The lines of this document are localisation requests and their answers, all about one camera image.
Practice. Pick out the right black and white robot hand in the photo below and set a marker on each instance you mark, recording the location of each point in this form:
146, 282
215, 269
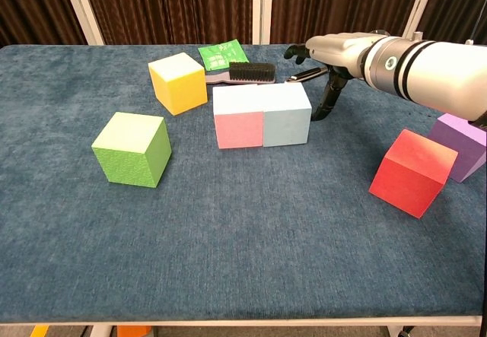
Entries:
338, 53

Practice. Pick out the light blue foam cube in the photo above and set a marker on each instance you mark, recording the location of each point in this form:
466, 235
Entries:
287, 124

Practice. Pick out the yellow foam cube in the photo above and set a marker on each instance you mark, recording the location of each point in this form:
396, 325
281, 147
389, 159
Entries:
179, 89

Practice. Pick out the green foam cube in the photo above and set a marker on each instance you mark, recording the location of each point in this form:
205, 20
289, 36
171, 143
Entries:
129, 154

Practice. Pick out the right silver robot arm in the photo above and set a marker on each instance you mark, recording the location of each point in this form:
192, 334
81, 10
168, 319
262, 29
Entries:
437, 70

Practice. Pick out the pink foam cube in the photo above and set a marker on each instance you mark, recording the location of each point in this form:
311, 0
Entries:
239, 129

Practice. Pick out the red foam cube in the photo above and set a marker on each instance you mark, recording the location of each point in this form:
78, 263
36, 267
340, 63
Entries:
407, 185

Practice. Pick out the purple foam cube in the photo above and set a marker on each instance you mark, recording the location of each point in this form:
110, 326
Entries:
464, 147

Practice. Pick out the dark brown curtain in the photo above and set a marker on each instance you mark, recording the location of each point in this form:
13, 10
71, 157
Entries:
30, 2
171, 6
456, 2
335, 2

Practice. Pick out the grey brush with black bristles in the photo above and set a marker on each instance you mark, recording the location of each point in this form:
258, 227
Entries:
251, 71

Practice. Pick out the green foil sachet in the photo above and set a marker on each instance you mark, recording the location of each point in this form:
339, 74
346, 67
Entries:
220, 55

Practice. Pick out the blue fabric table cover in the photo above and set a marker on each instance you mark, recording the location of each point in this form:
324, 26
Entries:
243, 245

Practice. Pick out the white table leg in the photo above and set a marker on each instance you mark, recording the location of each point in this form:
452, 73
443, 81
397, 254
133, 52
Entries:
395, 331
100, 331

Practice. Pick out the orange object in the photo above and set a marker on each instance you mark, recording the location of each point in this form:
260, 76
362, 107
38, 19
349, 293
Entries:
133, 331

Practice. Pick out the white partition post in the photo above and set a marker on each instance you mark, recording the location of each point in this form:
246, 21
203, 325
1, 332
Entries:
80, 6
262, 6
422, 2

